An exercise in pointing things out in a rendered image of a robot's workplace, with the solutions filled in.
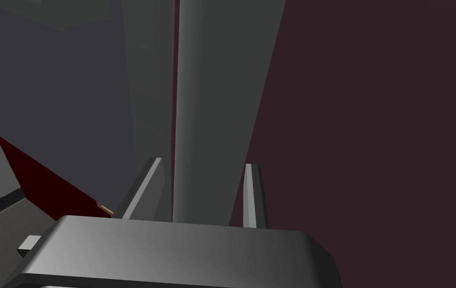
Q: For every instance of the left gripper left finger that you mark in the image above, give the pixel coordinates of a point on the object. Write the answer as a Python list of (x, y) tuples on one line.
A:
[(144, 196)]

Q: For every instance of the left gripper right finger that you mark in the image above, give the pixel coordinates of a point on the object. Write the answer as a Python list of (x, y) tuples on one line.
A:
[(253, 200)]

